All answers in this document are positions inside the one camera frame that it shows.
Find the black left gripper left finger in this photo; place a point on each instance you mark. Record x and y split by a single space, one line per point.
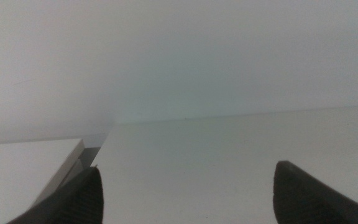
76 199

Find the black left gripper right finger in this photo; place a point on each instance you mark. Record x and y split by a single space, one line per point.
303 199

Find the white side table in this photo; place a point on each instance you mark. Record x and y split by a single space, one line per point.
14 174

